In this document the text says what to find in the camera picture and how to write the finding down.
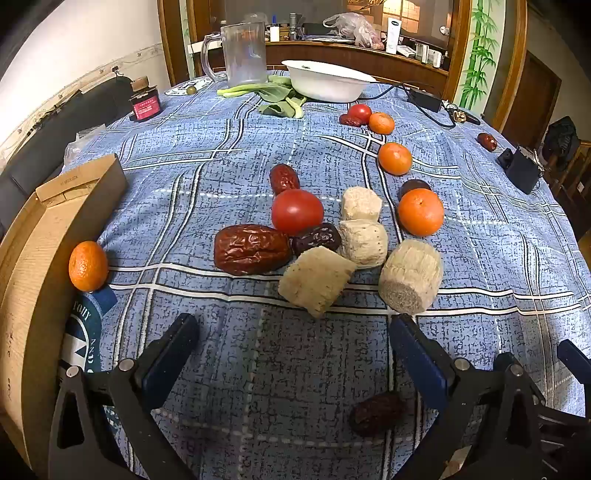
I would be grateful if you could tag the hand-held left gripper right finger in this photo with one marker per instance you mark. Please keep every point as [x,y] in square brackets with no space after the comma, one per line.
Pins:
[420,360]

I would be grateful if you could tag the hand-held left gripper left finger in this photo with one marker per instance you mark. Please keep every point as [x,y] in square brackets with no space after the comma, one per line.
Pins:
[168,355]

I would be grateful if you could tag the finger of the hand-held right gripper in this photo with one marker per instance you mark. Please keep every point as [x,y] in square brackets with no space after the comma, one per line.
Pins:
[575,362]
[570,434]

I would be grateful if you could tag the mandarin orange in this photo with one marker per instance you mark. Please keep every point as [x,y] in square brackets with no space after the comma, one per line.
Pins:
[395,158]
[87,266]
[381,123]
[420,211]

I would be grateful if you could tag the white pastry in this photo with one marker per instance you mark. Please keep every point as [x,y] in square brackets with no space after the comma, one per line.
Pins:
[363,243]
[361,203]

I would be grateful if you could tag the large red jujube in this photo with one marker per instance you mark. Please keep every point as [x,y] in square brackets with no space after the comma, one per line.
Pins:
[251,249]

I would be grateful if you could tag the shallow cardboard box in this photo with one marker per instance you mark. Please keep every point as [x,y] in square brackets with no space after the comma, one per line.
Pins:
[32,286]

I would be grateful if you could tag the blue plaid tablecloth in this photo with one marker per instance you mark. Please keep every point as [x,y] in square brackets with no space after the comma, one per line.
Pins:
[286,360]

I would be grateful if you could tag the large red tomato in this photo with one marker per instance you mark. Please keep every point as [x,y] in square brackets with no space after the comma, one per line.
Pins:
[297,211]

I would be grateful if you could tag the black box device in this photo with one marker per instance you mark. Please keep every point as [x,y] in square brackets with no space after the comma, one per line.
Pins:
[521,170]

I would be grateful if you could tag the black backpack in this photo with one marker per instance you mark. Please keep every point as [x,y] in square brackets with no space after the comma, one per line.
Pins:
[561,136]

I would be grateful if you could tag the clear plastic container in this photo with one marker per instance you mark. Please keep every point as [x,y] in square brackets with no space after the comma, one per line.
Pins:
[81,145]

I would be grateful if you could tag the black leather sofa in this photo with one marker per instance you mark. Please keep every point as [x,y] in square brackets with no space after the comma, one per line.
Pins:
[51,138]

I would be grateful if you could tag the dark jar with red label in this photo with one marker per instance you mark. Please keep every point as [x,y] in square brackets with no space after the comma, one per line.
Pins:
[144,104]

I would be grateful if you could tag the small red tomato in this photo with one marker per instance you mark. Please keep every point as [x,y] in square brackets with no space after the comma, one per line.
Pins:
[359,112]

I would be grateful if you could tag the wooden door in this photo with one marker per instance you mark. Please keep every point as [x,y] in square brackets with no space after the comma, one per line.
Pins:
[531,97]

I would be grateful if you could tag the white patterned coaster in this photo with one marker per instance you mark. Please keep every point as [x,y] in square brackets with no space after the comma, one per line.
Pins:
[207,84]

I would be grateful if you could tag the green bok choy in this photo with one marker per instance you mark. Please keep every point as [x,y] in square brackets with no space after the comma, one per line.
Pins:
[274,94]

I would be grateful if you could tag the white bowl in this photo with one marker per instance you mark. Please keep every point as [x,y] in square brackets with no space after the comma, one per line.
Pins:
[328,81]

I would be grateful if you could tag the wooden counter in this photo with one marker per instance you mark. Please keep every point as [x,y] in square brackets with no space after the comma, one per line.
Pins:
[415,60]

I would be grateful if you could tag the tall white carton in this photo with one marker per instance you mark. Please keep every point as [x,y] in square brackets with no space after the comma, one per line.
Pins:
[393,34]

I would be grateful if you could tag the translucent plastic bag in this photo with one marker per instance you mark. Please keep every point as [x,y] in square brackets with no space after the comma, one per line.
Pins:
[355,27]

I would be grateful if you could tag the bamboo wall decal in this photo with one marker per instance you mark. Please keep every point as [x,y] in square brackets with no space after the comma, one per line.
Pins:
[480,50]

